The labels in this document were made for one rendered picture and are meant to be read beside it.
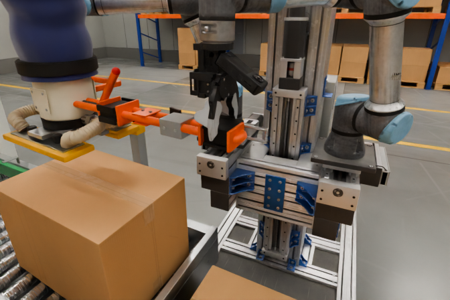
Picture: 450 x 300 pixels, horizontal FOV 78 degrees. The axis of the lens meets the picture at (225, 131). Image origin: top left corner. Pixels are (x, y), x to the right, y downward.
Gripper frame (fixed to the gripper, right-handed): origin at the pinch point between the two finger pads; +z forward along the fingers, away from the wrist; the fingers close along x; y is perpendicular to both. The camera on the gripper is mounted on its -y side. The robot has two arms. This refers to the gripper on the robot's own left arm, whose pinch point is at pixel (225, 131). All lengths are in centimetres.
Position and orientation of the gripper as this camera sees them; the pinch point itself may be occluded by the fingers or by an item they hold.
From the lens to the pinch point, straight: 66.4
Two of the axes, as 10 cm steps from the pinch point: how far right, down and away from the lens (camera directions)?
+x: -5.0, 3.2, -8.0
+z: -0.1, 9.3, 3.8
